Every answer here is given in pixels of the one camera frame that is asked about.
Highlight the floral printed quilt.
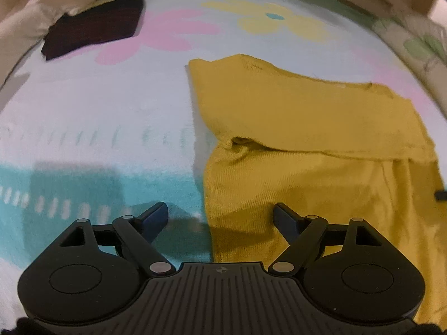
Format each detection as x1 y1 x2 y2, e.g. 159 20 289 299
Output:
370 12 447 116

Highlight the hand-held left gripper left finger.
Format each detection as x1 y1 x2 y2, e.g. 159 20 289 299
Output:
42 201 177 276

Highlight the flower printed bed sheet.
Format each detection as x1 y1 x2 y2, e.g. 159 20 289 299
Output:
0 0 447 322

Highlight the yellow knit sweater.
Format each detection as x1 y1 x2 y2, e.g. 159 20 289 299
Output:
188 54 447 322

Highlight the white pillow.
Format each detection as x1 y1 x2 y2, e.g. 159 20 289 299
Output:
0 0 105 47

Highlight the dark folded cloth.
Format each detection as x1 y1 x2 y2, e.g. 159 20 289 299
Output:
41 0 146 62

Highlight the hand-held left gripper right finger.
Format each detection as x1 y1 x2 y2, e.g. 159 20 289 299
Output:
269 202 399 274

